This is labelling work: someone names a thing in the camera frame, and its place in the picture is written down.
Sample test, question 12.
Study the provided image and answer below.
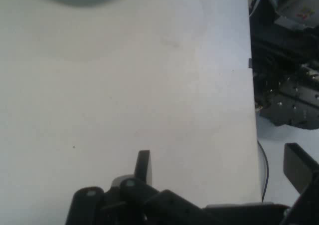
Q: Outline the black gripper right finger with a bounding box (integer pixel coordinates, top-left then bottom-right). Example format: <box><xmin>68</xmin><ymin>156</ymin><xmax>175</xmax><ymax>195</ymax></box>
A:
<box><xmin>283</xmin><ymin>142</ymin><xmax>319</xmax><ymax>225</ymax></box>

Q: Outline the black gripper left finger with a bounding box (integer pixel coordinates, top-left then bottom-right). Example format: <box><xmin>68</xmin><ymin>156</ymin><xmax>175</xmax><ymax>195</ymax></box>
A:
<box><xmin>66</xmin><ymin>149</ymin><xmax>208</xmax><ymax>225</ymax></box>

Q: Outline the white box with red marks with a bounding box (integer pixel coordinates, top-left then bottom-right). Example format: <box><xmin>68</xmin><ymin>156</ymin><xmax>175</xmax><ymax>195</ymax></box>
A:
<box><xmin>270</xmin><ymin>0</ymin><xmax>319</xmax><ymax>31</ymax></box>

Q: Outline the black cable with white label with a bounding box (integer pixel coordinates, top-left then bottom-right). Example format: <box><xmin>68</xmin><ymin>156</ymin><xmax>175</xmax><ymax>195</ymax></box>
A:
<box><xmin>257</xmin><ymin>140</ymin><xmax>270</xmax><ymax>202</ymax></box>

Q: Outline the black metal frame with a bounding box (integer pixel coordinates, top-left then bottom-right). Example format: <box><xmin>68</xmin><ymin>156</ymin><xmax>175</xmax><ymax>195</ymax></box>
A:
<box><xmin>250</xmin><ymin>15</ymin><xmax>319</xmax><ymax>131</ymax></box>

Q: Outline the thin white cable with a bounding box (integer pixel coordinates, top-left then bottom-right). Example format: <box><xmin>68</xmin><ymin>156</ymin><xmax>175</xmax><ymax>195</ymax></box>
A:
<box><xmin>248</xmin><ymin>0</ymin><xmax>272</xmax><ymax>18</ymax></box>

